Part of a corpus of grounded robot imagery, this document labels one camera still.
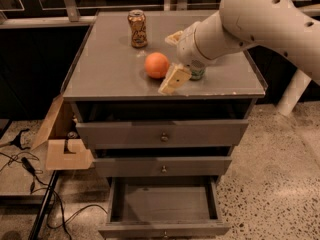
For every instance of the orange soda can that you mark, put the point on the orange soda can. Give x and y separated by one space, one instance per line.
137 22

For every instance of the black clamp tool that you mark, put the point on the black clamp tool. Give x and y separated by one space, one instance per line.
16 141

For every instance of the grey middle drawer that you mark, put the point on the grey middle drawer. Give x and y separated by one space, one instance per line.
161 166

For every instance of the black metal stand leg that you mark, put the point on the black metal stand leg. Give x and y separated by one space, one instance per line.
49 190

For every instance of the grey drawer cabinet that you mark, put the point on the grey drawer cabinet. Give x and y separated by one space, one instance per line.
109 84

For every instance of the grey drawer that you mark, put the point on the grey drawer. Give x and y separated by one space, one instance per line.
161 166
163 208
161 134

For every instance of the green soda can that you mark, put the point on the green soda can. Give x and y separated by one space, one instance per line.
197 69

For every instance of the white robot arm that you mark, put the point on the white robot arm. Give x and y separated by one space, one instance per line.
241 24

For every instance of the white slanted pole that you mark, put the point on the white slanted pole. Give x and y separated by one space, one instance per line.
293 92

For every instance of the wooden block fixture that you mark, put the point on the wooden block fixture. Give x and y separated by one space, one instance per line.
65 150

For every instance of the grey bottom drawer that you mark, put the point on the grey bottom drawer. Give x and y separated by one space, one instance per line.
163 208

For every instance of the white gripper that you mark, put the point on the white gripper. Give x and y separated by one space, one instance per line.
187 46

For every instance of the grey top drawer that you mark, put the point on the grey top drawer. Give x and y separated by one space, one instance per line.
161 134

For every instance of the orange fruit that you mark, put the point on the orange fruit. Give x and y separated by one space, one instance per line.
156 65

